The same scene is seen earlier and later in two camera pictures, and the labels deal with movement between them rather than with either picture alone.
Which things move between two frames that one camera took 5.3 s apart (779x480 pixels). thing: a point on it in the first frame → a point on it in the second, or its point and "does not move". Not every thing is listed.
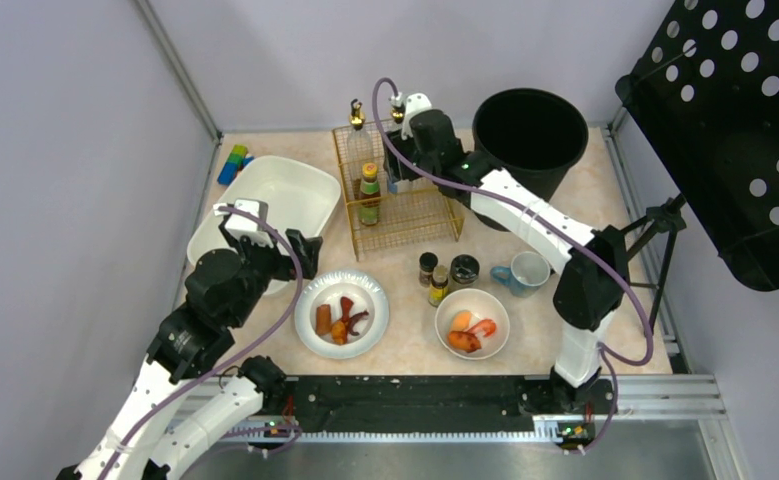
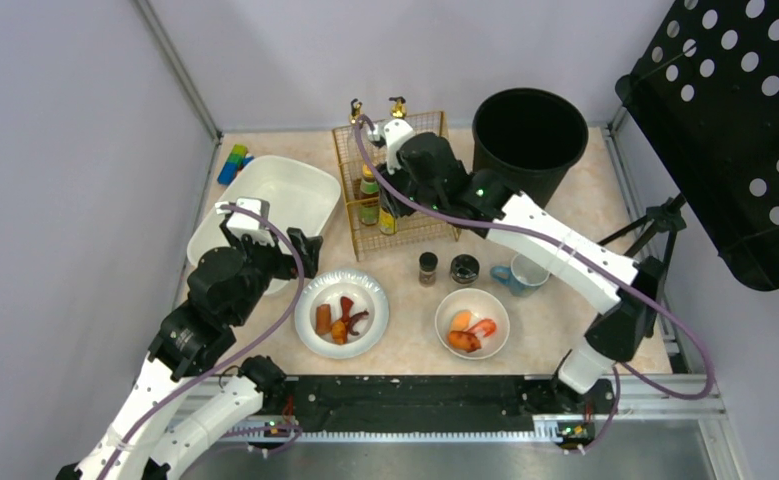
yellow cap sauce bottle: (369, 196) does not move
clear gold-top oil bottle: (398, 113) does not move
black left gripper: (286, 258) does not move
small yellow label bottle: (439, 285) → (388, 221)
